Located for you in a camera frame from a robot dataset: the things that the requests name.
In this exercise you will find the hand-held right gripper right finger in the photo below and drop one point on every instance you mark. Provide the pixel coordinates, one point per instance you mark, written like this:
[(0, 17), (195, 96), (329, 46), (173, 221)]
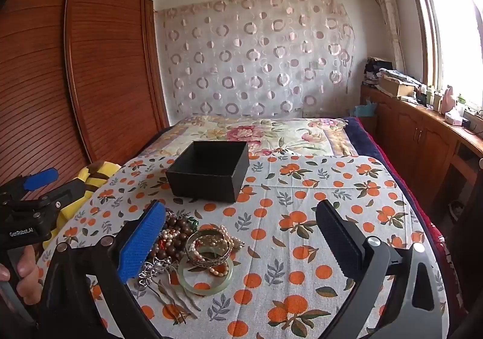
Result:
[(339, 243)]

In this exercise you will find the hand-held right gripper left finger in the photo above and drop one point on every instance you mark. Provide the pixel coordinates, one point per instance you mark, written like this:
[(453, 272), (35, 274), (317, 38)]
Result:
[(139, 244)]

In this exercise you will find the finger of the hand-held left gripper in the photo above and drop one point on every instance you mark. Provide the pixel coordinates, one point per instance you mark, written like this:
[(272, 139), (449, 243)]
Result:
[(39, 178), (56, 201)]

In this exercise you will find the black jewelry box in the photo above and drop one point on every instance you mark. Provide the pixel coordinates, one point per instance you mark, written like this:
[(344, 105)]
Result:
[(211, 184)]

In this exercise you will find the person's left hand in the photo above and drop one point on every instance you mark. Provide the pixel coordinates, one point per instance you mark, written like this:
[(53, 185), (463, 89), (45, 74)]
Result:
[(28, 278)]

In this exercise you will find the yellow striped plush toy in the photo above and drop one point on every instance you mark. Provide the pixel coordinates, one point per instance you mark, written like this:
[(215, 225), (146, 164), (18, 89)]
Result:
[(94, 177)]

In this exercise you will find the green gem ornament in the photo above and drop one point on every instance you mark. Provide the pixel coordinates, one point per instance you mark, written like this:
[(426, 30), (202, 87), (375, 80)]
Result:
[(193, 223)]

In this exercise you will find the orange fruit print cloth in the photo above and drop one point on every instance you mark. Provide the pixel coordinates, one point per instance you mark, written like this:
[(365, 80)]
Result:
[(302, 192)]

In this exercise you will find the carved silver bangle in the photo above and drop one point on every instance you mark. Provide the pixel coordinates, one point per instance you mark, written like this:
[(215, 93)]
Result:
[(207, 263)]

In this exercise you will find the pale green jade bangle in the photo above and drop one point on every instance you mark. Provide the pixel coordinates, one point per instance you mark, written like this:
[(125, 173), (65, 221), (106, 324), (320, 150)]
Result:
[(203, 288)]

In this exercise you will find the navy blue blanket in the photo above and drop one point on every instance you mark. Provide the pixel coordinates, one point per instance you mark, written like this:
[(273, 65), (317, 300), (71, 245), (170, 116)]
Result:
[(373, 150)]

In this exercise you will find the red blanket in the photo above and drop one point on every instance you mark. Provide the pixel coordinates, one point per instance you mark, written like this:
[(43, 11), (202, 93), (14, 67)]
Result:
[(441, 248)]

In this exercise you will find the wooden slatted wardrobe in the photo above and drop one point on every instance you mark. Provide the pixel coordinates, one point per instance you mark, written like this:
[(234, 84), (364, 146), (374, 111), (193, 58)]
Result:
[(105, 79)]

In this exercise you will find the floral blanket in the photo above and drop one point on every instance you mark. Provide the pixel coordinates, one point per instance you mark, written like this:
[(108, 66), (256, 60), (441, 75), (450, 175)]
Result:
[(264, 135)]

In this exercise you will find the wooden cabinet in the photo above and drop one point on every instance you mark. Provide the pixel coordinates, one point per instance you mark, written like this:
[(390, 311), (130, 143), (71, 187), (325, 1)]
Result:
[(415, 131)]

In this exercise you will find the cardboard box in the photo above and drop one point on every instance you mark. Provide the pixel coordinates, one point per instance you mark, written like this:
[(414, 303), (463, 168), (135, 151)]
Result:
[(396, 88)]

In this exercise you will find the white tissue box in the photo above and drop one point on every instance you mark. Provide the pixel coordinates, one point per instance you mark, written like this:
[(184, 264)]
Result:
[(454, 116)]

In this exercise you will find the group of small bottles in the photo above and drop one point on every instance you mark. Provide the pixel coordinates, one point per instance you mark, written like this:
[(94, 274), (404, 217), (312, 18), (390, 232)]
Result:
[(430, 97)]

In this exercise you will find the stack of folded clothes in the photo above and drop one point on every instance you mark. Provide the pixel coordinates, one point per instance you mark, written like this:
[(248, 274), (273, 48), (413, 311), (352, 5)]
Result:
[(373, 71)]

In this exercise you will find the pink figurine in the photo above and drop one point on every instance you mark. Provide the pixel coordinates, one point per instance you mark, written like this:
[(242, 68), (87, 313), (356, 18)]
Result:
[(449, 101)]

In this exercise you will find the circle pattern sheer curtain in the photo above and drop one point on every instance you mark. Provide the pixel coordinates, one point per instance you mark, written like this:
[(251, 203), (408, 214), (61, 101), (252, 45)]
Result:
[(245, 60)]

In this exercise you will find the wooden framed window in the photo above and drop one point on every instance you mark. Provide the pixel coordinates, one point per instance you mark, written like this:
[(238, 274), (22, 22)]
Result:
[(452, 41)]

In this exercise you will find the white patterned window curtain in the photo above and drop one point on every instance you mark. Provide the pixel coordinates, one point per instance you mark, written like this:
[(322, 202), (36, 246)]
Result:
[(386, 3)]

